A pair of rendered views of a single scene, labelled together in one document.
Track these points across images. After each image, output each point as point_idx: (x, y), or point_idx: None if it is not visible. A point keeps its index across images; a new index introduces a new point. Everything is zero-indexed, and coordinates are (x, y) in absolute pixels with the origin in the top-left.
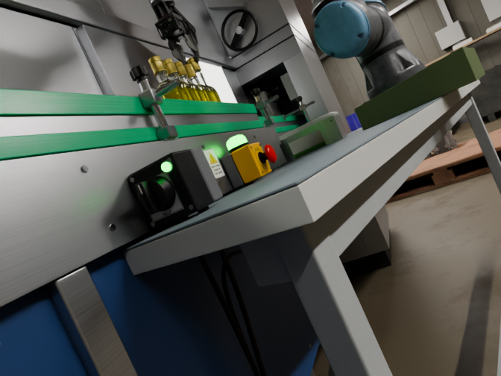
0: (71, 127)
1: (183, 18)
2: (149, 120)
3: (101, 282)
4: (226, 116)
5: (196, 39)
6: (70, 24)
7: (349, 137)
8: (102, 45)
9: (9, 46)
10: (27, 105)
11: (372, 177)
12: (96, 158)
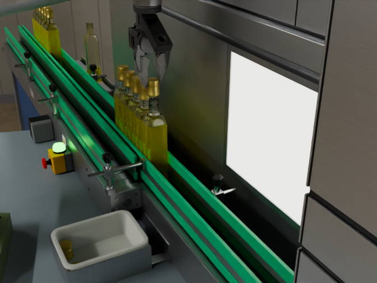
0: (48, 92)
1: (144, 32)
2: (59, 105)
3: None
4: (84, 139)
5: (136, 65)
6: None
7: (19, 214)
8: None
9: (131, 19)
10: (44, 82)
11: None
12: (44, 104)
